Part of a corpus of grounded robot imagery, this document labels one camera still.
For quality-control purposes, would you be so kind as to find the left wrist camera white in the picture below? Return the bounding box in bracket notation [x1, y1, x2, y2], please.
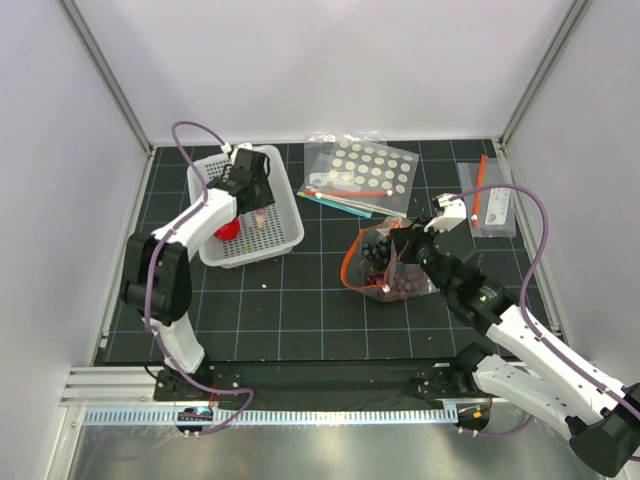
[221, 142, 254, 163]

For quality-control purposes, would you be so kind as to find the red grape bunch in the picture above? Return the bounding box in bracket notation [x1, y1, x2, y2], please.
[364, 273, 430, 302]

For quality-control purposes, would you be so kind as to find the polka dot zip bag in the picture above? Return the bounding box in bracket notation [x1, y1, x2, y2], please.
[301, 132, 420, 217]

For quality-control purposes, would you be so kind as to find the right orange zipper bag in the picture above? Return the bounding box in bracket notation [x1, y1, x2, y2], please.
[457, 154, 516, 238]

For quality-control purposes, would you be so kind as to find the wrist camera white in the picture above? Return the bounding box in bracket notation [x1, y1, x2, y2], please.
[221, 142, 254, 163]
[424, 193, 467, 233]

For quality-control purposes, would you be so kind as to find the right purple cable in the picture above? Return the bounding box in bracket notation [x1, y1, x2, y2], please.
[449, 183, 640, 439]

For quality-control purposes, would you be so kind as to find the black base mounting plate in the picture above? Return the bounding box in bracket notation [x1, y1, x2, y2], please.
[153, 359, 491, 412]

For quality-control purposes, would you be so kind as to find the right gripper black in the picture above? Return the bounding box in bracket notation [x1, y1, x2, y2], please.
[391, 215, 454, 298]

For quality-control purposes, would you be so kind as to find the purple eggplant toy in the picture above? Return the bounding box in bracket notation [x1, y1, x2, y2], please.
[255, 209, 267, 229]

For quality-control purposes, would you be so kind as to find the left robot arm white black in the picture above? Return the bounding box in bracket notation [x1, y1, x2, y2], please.
[119, 145, 275, 400]

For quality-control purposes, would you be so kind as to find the orange zipper clear bag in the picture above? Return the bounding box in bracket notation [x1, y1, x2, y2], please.
[340, 217, 437, 300]

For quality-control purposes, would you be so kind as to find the left aluminium frame post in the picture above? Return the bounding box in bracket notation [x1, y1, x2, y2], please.
[56, 0, 153, 154]

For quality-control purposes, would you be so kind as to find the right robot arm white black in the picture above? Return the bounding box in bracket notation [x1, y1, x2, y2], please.
[391, 223, 639, 477]

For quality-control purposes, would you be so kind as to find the red yellow apple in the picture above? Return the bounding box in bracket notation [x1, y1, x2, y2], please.
[214, 218, 241, 241]

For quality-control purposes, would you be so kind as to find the white perforated plastic basket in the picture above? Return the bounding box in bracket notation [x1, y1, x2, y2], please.
[198, 145, 304, 269]

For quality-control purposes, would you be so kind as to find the right aluminium frame post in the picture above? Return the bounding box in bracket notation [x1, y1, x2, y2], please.
[499, 0, 592, 150]

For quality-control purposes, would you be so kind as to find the blue zipper clear bag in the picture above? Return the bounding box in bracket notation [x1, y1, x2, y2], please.
[295, 191, 372, 219]

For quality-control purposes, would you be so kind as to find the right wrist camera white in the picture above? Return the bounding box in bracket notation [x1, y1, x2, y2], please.
[424, 193, 467, 233]

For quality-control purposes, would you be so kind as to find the dark black grape bunch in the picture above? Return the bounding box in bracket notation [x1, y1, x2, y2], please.
[361, 238, 392, 264]

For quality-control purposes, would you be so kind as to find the perforated metal cable rail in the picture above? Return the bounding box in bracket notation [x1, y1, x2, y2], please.
[83, 404, 458, 427]

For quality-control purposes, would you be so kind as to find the aluminium frame post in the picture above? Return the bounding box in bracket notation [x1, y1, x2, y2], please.
[56, 0, 153, 154]
[499, 0, 592, 150]

